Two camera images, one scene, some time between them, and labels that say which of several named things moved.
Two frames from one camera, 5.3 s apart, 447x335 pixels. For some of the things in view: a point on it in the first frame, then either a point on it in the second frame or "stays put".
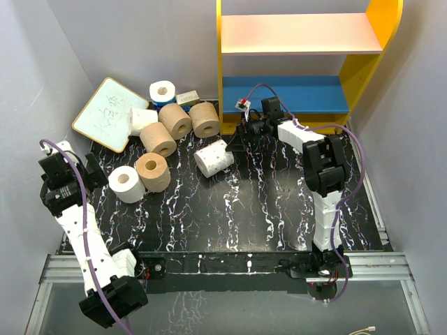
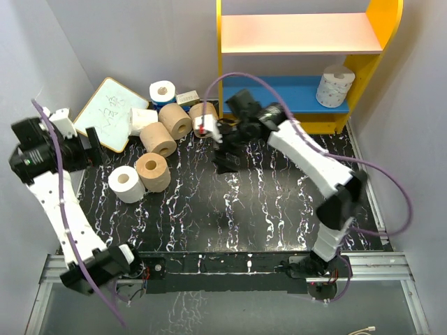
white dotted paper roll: x=213 y=159 → x=334 y=85
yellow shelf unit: x=318 y=63 stays put
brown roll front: x=153 y=169 stays put
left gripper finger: x=96 y=177 → x=94 y=143
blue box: x=158 y=105 stays put
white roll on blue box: x=162 y=91 stays put
